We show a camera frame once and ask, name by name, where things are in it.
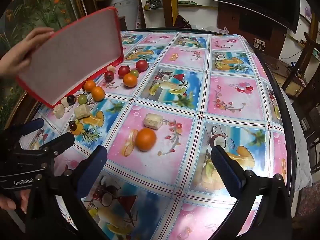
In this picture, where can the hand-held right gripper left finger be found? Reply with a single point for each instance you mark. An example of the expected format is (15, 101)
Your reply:
(96, 162)

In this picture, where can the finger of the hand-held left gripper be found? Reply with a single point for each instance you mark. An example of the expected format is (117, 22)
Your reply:
(31, 127)
(60, 141)

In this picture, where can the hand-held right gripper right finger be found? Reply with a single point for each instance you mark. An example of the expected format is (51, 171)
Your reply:
(225, 170)

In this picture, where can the large orange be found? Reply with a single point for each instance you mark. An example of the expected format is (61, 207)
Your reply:
(145, 139)

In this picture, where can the small orange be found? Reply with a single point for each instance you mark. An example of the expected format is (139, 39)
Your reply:
(98, 93)
(130, 79)
(89, 85)

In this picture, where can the red-rimmed white tray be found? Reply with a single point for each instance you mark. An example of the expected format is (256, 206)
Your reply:
(75, 55)

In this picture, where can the person's left hand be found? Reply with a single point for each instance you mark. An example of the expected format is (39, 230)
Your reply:
(10, 202)

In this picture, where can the brown wooden cabinet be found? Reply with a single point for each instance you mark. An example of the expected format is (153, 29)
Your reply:
(23, 105)

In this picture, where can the dark purple round fruit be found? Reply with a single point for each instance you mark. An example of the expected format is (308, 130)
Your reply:
(71, 99)

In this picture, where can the green cherry tomato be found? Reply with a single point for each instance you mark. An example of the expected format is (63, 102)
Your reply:
(81, 99)
(135, 73)

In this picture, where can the grey quilted table cover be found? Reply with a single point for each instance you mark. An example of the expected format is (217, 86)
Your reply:
(302, 165)

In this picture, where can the fruit-print tablecloth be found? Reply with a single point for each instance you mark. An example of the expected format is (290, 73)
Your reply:
(200, 92)

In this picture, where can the dark red cherry tomato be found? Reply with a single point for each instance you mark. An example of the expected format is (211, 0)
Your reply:
(109, 76)

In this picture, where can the dark wooden chair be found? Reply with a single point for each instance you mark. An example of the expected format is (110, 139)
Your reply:
(308, 105)

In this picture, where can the artificial flower display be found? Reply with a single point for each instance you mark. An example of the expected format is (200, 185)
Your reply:
(37, 5)

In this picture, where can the white power strip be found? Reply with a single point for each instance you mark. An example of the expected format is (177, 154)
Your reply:
(260, 43)

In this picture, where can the floral paper roll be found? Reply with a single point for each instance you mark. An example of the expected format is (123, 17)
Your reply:
(138, 21)

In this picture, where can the dark wooden television cabinet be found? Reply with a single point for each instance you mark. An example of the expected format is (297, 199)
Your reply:
(230, 22)

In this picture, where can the dark red cloth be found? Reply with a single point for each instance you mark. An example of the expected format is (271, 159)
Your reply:
(182, 21)

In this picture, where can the dark green bag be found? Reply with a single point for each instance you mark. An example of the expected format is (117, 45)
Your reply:
(153, 2)

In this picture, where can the flat green object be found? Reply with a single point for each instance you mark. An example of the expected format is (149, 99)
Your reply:
(187, 3)

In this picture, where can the black flat television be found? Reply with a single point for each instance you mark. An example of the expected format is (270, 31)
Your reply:
(257, 0)

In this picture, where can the purple plush toy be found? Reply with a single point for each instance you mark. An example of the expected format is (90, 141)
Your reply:
(308, 12)

